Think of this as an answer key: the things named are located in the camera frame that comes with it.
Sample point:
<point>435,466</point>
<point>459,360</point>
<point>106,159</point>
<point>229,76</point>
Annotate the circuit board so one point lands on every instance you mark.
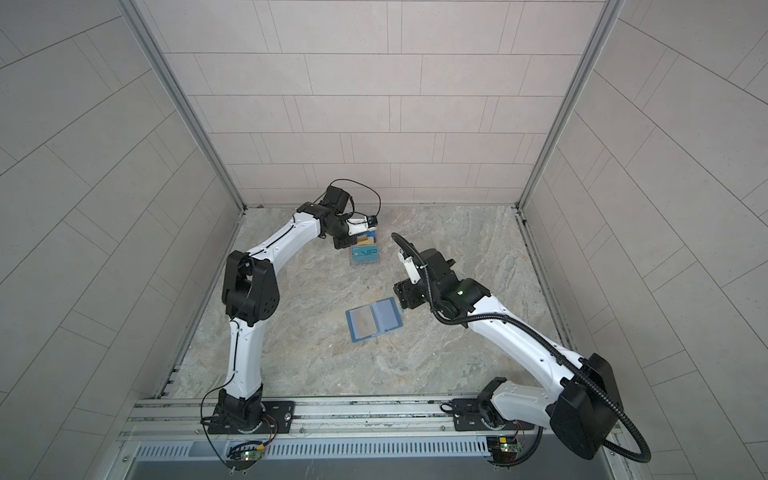
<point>503,451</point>
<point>243,456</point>

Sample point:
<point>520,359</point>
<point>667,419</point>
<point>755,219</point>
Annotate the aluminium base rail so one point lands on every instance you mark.
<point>328,417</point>

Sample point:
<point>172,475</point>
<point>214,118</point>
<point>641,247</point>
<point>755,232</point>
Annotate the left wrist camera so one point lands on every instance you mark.
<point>359,226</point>

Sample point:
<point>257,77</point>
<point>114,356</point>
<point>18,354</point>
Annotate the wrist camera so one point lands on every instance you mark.
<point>359,226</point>
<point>411,266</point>

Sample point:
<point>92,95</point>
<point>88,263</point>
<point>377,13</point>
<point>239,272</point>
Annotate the aluminium corner post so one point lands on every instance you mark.
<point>599,35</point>
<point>149,46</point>

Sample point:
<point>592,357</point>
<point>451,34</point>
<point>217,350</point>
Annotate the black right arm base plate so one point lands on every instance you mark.
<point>474,415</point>

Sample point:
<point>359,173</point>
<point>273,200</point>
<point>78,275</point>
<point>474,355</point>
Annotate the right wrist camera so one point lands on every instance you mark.
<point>411,266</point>

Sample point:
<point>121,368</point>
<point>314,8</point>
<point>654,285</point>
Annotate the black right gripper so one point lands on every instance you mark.
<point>404,292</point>

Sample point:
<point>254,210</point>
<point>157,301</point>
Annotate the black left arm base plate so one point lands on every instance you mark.
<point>242,418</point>

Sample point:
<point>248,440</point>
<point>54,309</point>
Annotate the white vent grille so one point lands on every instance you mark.
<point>321,448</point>

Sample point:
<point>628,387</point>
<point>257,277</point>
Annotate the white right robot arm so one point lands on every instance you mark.
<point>579,401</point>

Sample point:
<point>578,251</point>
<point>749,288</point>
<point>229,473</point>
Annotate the gold VIP card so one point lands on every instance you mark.
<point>368,238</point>

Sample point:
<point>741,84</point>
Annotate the right circuit board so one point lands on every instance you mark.
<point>503,451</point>

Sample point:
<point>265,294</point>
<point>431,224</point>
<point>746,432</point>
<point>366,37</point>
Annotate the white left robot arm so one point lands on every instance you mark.
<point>250,294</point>

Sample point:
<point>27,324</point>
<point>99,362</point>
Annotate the left circuit board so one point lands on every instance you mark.
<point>243,456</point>

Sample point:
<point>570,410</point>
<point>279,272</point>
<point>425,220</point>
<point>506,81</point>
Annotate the blue-grey card holder wallet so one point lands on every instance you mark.
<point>375,319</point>

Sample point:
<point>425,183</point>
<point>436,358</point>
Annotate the right aluminium corner post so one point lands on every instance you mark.
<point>599,35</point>

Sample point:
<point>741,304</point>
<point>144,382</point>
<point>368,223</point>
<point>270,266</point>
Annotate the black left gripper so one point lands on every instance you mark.
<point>351,240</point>

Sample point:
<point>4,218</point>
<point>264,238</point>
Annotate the teal VIP card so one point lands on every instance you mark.
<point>361,255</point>

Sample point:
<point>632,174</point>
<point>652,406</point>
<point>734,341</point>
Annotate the left aluminium corner post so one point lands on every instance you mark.
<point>149,46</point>

